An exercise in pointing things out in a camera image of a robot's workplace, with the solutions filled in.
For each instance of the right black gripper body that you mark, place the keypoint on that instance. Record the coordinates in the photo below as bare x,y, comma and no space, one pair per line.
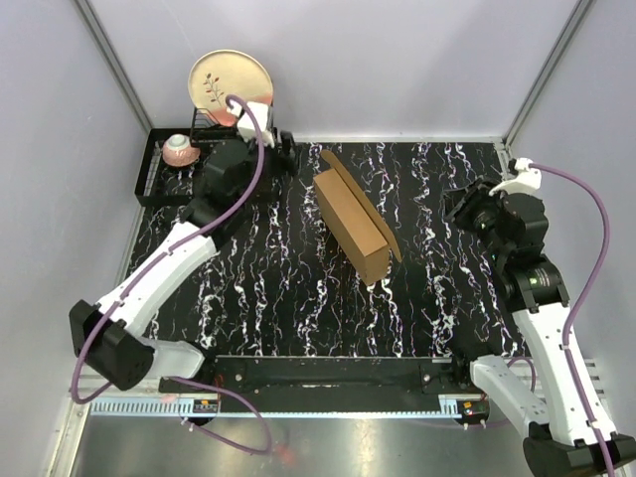
477,212

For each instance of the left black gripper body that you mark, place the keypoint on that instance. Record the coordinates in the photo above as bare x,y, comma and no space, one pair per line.
283,166

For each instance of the brown cardboard box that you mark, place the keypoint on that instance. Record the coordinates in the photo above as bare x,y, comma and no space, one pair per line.
358,227

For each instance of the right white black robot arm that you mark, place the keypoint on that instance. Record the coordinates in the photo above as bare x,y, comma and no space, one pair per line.
567,431

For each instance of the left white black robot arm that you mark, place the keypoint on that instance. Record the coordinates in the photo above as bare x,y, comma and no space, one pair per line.
108,335

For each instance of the right small control box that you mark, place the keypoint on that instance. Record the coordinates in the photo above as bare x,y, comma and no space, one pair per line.
475,409

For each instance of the small control box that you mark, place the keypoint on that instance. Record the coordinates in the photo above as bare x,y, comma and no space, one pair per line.
205,406
475,409

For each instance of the left small control box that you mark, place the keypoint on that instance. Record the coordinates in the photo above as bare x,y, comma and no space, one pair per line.
205,406

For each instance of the pink white ceramic cup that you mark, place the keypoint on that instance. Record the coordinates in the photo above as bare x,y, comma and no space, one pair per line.
178,152

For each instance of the cream pink floral plate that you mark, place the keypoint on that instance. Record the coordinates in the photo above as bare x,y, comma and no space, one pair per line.
219,73

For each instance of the black marble pattern mat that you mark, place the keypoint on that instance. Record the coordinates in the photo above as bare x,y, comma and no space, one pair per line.
282,286

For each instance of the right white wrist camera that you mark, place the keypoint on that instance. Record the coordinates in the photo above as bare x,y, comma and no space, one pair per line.
525,178

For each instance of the black wire dish rack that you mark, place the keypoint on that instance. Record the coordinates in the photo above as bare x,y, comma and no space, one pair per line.
161,185

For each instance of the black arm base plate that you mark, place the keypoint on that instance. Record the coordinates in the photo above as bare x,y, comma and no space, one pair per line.
422,375

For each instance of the slotted aluminium rail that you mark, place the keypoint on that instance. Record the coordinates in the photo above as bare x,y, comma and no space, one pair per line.
428,408

